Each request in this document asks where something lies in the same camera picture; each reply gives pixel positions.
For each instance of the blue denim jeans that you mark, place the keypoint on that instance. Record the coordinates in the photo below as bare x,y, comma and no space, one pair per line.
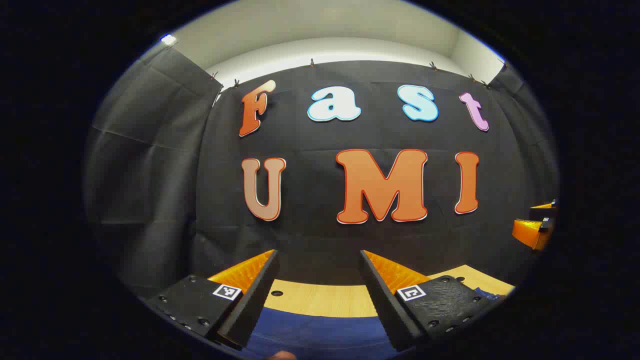
320,335

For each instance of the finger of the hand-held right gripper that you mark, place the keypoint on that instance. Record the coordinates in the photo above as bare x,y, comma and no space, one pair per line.
545,211
531,234

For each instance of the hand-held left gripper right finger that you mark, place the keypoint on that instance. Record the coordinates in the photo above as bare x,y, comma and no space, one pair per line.
385,310

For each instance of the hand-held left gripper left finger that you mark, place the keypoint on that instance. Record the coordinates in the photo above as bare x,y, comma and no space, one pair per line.
255,305

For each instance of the ceiling light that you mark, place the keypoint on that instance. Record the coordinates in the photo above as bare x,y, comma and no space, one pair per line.
168,39

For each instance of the black backdrop cloth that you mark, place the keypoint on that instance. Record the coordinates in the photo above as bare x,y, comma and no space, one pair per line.
310,135

